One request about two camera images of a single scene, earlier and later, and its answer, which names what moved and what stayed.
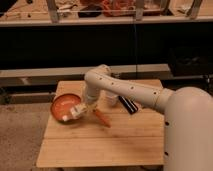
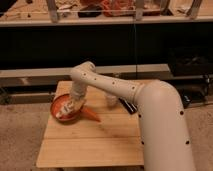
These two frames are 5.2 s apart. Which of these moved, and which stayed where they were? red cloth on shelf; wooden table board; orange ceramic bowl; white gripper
Moved: white gripper
Stayed: orange ceramic bowl; wooden table board; red cloth on shelf
